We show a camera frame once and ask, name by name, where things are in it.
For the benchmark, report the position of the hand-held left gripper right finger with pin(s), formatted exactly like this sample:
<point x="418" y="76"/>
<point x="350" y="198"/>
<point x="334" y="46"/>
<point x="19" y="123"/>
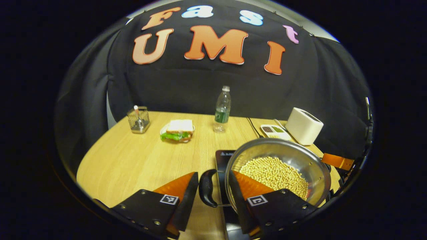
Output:
<point x="280" y="208"/>

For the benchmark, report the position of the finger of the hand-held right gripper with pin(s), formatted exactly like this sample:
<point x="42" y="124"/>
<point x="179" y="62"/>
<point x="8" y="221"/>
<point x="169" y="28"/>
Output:
<point x="338" y="161"/>

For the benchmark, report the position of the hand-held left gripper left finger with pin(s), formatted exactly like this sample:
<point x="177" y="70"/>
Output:
<point x="146" y="208"/>

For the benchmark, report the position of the black induction cooktop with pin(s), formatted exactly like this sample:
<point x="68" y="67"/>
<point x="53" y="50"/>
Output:
<point x="224" y="180"/>

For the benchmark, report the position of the pile of soybeans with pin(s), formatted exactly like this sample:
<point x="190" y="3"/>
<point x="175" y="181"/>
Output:
<point x="273" y="171"/>

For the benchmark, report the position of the white toaster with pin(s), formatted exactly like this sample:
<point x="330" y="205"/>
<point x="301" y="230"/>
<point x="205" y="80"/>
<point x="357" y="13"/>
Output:
<point x="302" y="128"/>

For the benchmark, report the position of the white compartment tray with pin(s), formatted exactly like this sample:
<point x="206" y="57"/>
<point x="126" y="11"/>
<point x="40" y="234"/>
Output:
<point x="275" y="132"/>

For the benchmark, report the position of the metal mesh utensil holder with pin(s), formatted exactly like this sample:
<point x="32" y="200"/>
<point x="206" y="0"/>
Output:
<point x="138" y="125"/>

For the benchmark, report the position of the sandwich with lettuce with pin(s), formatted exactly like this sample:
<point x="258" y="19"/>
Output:
<point x="180" y="126"/>

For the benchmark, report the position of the pink-tipped stick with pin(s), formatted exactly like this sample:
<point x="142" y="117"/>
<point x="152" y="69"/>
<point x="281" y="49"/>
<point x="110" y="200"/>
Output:
<point x="137" y="113"/>

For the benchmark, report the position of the clear plastic water bottle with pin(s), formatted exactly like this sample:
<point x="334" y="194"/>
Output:
<point x="222" y="113"/>

